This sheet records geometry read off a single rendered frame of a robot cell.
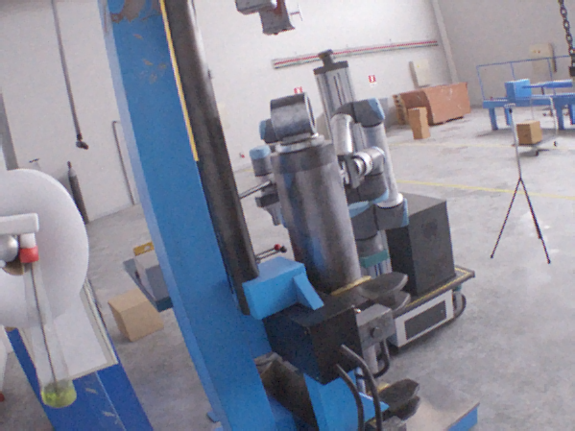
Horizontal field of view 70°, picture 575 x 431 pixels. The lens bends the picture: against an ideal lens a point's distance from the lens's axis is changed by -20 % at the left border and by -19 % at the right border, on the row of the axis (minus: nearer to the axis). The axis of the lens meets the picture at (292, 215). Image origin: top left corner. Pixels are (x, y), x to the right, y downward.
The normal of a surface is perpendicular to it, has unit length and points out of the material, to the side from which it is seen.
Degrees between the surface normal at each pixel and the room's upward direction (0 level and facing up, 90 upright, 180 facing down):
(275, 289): 90
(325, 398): 90
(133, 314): 90
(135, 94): 90
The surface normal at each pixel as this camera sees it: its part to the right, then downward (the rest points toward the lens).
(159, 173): 0.48, 0.11
